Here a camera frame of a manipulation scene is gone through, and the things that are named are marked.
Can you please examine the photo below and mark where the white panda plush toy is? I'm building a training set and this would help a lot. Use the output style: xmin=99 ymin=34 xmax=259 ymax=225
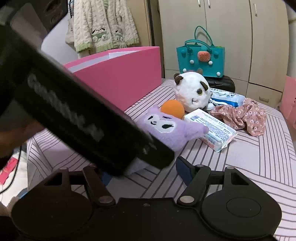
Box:
xmin=174 ymin=71 xmax=211 ymax=113

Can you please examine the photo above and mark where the black suitcase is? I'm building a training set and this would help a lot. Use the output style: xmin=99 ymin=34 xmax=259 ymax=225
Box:
xmin=205 ymin=75 xmax=235 ymax=92

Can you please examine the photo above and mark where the pink paper bag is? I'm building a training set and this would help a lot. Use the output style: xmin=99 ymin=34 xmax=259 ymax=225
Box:
xmin=280 ymin=75 xmax=296 ymax=130

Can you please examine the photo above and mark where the pink storage box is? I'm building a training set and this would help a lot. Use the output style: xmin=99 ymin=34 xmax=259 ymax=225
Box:
xmin=64 ymin=46 xmax=162 ymax=110

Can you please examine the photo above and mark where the blue white tissue pack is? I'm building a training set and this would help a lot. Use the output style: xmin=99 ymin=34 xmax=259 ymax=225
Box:
xmin=210 ymin=88 xmax=245 ymax=108

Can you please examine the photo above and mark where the striped pink bed mattress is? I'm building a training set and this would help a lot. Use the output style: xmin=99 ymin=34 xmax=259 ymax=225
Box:
xmin=26 ymin=78 xmax=296 ymax=239

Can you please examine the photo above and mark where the white wet wipes pack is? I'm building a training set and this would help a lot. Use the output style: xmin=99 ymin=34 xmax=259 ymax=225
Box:
xmin=184 ymin=109 xmax=237 ymax=153

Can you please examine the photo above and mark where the person's left hand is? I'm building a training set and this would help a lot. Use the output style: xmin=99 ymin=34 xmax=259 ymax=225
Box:
xmin=1 ymin=121 xmax=44 ymax=158

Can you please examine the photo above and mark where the cream knitted cardigan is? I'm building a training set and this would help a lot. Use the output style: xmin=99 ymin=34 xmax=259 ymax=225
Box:
xmin=66 ymin=0 xmax=139 ymax=54

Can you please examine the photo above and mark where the teal tote bag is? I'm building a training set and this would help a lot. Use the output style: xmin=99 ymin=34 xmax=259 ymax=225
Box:
xmin=176 ymin=26 xmax=225 ymax=78

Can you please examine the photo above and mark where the pink floral cloth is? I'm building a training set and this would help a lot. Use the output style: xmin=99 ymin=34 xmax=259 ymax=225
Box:
xmin=210 ymin=98 xmax=266 ymax=137

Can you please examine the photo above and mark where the purple plush toy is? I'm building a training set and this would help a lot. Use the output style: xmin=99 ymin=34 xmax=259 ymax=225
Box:
xmin=124 ymin=104 xmax=210 ymax=176

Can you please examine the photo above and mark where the beige wardrobe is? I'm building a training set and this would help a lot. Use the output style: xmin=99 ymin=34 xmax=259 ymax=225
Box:
xmin=158 ymin=1 xmax=289 ymax=107

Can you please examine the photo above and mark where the orange ball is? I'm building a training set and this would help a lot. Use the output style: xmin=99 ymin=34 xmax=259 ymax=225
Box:
xmin=161 ymin=99 xmax=185 ymax=120

